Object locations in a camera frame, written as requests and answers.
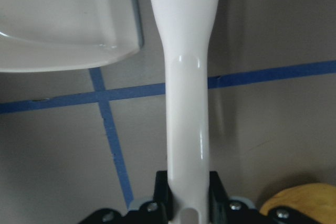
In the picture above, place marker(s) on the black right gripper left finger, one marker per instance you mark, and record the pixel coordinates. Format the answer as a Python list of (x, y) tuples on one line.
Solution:
[(160, 208)]

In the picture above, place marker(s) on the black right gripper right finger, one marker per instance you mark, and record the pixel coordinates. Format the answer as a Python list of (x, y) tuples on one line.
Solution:
[(226, 209)]

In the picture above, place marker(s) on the yellow potato-like lump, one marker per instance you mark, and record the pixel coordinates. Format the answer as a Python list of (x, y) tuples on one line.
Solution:
[(315, 200)]

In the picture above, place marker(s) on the white handled sweeping brush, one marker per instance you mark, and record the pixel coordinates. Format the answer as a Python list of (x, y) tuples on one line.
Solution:
[(185, 28)]

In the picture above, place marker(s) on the beige plastic dustpan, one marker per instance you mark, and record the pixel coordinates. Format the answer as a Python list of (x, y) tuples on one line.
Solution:
[(59, 35)]

